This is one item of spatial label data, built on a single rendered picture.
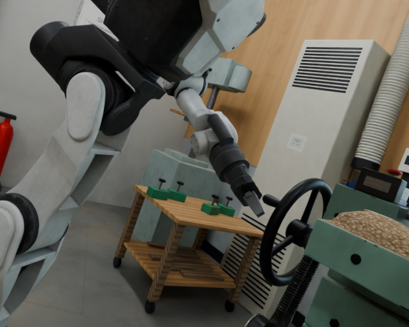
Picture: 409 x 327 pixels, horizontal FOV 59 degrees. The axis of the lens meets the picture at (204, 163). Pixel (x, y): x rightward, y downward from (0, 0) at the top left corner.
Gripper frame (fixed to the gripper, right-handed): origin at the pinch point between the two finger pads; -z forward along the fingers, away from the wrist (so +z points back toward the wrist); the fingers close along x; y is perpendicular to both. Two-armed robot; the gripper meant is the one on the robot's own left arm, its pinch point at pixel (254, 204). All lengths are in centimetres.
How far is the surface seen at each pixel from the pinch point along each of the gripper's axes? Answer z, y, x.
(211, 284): 27, -48, -120
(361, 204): -14.7, 18.6, 5.6
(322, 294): -26.6, 2.3, 12.6
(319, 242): -22.3, 6.1, 25.2
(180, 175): 118, -41, -144
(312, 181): -2.5, 14.4, -0.6
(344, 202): -12.3, 16.3, 4.6
